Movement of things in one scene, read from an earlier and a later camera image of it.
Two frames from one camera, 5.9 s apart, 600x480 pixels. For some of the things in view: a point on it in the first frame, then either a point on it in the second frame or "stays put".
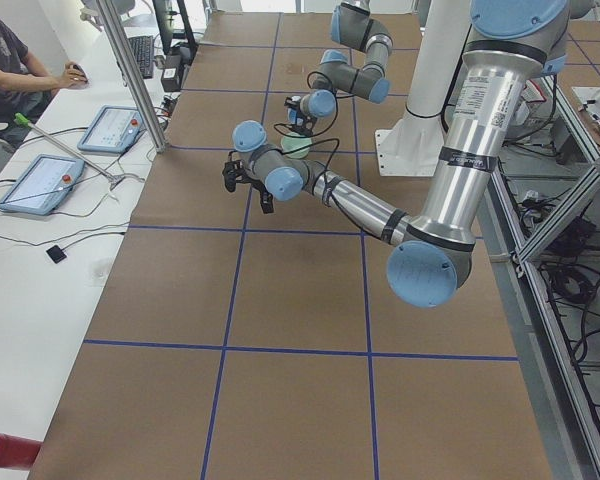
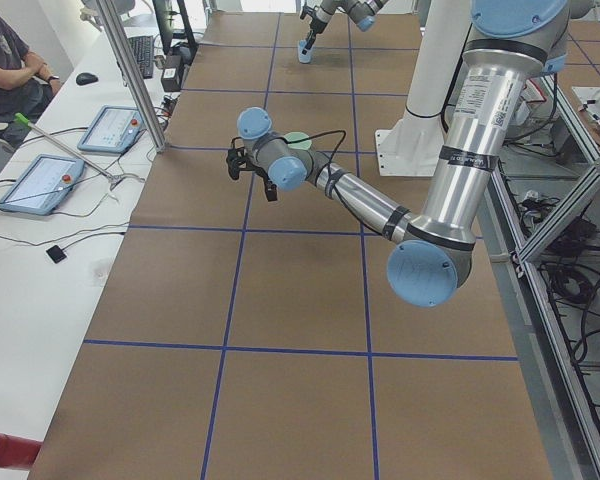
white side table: (56, 215) stays put
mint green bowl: (291, 143) stays put
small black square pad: (56, 254) stays put
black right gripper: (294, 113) to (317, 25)
